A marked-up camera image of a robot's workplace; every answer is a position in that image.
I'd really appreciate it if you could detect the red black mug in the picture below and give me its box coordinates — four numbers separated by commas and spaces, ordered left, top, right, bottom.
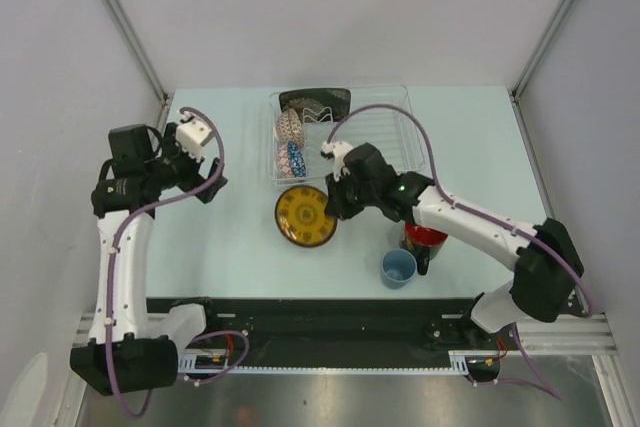
399, 222, 448, 276

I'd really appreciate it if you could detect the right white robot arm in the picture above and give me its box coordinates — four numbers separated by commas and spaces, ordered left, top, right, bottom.
321, 141, 584, 348

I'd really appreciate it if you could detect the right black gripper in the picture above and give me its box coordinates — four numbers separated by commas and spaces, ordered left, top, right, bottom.
326, 167, 378, 222

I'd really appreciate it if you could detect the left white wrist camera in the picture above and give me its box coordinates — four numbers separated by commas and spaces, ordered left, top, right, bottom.
175, 114, 213, 161

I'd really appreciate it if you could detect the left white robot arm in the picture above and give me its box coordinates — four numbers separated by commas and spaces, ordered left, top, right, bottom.
70, 116, 227, 396

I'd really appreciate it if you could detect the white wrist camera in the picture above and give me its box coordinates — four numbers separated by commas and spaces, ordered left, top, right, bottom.
320, 141, 353, 182
175, 114, 213, 161

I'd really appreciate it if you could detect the blue patterned bowl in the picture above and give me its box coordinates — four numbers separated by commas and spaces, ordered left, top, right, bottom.
275, 141, 307, 179

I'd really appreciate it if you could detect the black floral square plate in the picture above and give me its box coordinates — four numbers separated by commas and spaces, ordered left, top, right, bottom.
278, 87, 352, 123

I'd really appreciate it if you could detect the light blue cup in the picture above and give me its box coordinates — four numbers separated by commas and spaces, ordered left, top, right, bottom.
380, 249, 417, 289

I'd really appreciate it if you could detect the grey cable duct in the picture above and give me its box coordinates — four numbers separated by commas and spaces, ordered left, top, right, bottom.
178, 351, 500, 383

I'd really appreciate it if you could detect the red-white patterned bowl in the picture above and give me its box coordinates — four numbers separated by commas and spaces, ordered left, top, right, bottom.
274, 109, 305, 148

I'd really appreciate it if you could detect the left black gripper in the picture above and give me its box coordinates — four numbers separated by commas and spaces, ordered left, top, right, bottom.
146, 123, 227, 203

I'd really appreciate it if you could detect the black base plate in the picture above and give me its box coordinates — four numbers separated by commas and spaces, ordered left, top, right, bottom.
144, 296, 519, 368

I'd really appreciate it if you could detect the clear wire dish rack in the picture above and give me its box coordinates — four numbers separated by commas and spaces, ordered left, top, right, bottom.
268, 85, 425, 188

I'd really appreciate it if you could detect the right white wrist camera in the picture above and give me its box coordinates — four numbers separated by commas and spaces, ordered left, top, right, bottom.
320, 141, 353, 182

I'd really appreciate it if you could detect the yellow round plate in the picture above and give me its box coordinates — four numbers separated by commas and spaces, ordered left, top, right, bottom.
274, 185, 338, 248

